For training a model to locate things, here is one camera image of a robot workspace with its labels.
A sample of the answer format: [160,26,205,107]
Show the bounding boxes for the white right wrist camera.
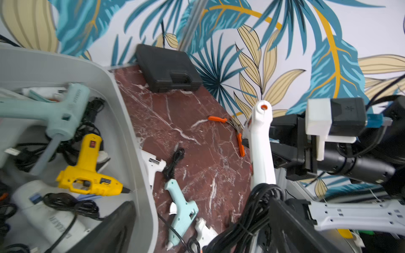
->
[305,98,393,161]

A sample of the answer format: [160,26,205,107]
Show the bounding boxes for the white glue gun red switch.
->
[141,150,167,189]

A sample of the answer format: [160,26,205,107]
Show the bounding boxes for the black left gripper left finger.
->
[69,201,136,253]

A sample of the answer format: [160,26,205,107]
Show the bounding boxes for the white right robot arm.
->
[243,95,405,236]

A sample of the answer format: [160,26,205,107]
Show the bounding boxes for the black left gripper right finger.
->
[269,198,341,253]

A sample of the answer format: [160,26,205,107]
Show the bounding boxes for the orange handled pliers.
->
[207,115,246,158]

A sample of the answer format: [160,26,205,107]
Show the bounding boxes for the small mint glue gun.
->
[165,179,199,237]

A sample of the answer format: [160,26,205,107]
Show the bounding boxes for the large mint green glue gun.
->
[1,83,90,176]

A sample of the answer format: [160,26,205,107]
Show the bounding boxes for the yellow glue gun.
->
[56,134,131,197]

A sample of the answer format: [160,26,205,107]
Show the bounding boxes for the right aluminium frame post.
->
[177,0,208,52]

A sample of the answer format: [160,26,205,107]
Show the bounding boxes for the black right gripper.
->
[242,113,319,181]

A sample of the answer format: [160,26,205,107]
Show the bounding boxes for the white glue gun long nozzle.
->
[242,100,276,189]

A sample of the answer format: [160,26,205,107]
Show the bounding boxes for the white glue gun orange trigger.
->
[192,218,218,253]

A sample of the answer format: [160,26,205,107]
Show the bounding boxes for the white blue-tip glue gun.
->
[12,180,91,253]

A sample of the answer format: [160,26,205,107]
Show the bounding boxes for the grey plastic storage box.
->
[1,44,158,253]

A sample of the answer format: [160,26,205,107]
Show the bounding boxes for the black tool case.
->
[136,44,202,93]

